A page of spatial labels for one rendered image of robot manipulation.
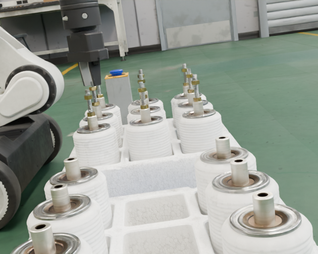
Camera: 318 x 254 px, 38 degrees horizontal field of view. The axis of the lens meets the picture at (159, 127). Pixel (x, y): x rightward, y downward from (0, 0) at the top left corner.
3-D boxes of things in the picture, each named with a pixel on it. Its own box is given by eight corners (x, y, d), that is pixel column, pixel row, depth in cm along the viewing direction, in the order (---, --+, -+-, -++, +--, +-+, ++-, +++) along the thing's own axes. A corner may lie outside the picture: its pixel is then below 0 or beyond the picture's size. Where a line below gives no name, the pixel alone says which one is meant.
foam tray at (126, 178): (74, 252, 101) (59, 175, 97) (91, 188, 139) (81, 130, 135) (251, 227, 102) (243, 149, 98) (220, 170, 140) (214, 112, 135)
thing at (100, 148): (101, 216, 101) (88, 137, 97) (77, 207, 108) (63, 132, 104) (135, 201, 107) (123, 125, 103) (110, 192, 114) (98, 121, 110)
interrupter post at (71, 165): (65, 183, 71) (61, 162, 70) (67, 177, 74) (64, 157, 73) (81, 180, 71) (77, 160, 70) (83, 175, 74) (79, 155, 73)
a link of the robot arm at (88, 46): (119, 56, 110) (112, 4, 107) (87, 63, 103) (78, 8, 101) (87, 57, 119) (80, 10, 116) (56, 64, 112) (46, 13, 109)
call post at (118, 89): (120, 177, 145) (104, 79, 138) (120, 170, 152) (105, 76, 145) (142, 174, 145) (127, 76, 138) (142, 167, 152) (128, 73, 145)
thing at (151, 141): (160, 186, 114) (150, 114, 110) (186, 194, 107) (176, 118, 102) (128, 199, 108) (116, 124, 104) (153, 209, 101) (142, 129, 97)
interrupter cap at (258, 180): (217, 199, 58) (216, 194, 57) (208, 178, 65) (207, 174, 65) (277, 190, 58) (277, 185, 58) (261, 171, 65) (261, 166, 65)
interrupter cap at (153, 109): (160, 113, 111) (159, 111, 111) (128, 117, 111) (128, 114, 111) (161, 107, 118) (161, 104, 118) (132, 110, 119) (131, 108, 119)
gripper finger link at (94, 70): (91, 86, 111) (87, 61, 109) (101, 84, 113) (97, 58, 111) (95, 86, 109) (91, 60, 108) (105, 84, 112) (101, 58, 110)
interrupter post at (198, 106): (199, 113, 105) (198, 99, 104) (206, 115, 103) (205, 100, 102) (191, 116, 104) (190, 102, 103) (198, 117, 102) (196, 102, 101)
